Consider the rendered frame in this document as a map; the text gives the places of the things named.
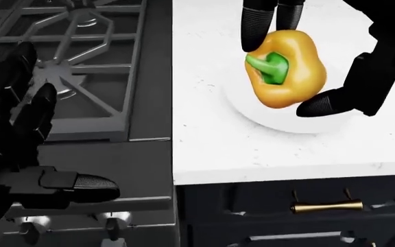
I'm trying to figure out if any silver stove knob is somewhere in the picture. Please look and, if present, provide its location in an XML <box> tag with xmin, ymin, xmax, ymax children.
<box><xmin>96</xmin><ymin>210</ymin><xmax>135</xmax><ymax>247</ymax></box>
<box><xmin>12</xmin><ymin>214</ymin><xmax>53</xmax><ymax>247</ymax></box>

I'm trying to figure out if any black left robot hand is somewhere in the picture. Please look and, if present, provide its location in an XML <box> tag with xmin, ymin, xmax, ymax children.
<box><xmin>0</xmin><ymin>40</ymin><xmax>121</xmax><ymax>227</ymax></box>

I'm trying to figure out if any dark navy cabinet drawer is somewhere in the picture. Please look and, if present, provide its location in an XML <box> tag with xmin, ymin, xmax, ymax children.
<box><xmin>187</xmin><ymin>218</ymin><xmax>395</xmax><ymax>247</ymax></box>
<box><xmin>180</xmin><ymin>173</ymin><xmax>395</xmax><ymax>230</ymax></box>

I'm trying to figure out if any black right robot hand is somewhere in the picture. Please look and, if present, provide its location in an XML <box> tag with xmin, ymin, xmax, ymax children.
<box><xmin>240</xmin><ymin>0</ymin><xmax>395</xmax><ymax>118</ymax></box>

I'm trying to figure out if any grey gas stove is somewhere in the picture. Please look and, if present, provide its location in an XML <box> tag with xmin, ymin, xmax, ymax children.
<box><xmin>0</xmin><ymin>0</ymin><xmax>181</xmax><ymax>247</ymax></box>

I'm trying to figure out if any white round plate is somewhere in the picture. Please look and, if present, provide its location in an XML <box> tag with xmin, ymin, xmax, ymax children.
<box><xmin>222</xmin><ymin>38</ymin><xmax>359</xmax><ymax>134</ymax></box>

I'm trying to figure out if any brass drawer handle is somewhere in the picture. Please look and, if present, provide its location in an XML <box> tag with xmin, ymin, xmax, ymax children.
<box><xmin>289</xmin><ymin>189</ymin><xmax>363</xmax><ymax>214</ymax></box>

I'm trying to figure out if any round gas burner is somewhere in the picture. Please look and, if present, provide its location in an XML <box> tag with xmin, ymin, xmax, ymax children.
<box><xmin>29</xmin><ymin>58</ymin><xmax>88</xmax><ymax>101</ymax></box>

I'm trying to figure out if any grey cast iron stove grate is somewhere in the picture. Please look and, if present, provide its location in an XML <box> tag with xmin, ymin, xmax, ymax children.
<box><xmin>0</xmin><ymin>0</ymin><xmax>149</xmax><ymax>142</ymax></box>

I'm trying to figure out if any yellow bell pepper green stem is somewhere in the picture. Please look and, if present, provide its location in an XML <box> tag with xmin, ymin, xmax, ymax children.
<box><xmin>244</xmin><ymin>29</ymin><xmax>328</xmax><ymax>109</ymax></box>

